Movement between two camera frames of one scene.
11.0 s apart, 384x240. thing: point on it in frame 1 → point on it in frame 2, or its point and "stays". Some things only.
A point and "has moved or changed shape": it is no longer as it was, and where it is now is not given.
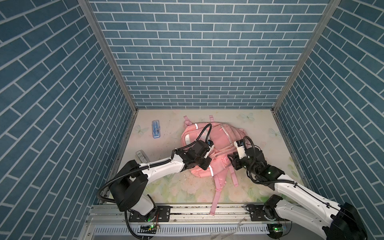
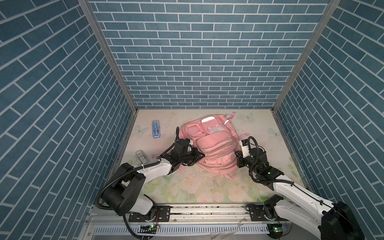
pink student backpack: [223, 136] has moved or changed shape
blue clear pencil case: [156, 129] stays
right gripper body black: [238, 164] stays
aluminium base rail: [106, 221] stays
